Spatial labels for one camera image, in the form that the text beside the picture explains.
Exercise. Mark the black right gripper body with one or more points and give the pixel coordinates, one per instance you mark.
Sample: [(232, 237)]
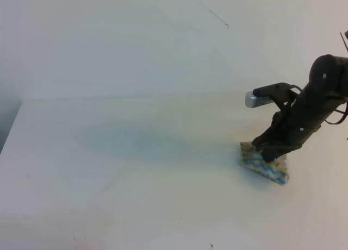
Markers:
[(299, 121)]

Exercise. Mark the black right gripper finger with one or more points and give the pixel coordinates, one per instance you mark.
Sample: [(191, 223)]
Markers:
[(262, 142), (272, 152)]

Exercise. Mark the blue white striped rag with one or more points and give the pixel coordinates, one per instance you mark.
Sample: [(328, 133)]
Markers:
[(276, 171)]

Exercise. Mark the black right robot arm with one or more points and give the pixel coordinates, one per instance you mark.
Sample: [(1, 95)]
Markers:
[(327, 77)]

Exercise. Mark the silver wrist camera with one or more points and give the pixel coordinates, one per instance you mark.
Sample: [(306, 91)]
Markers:
[(279, 93)]

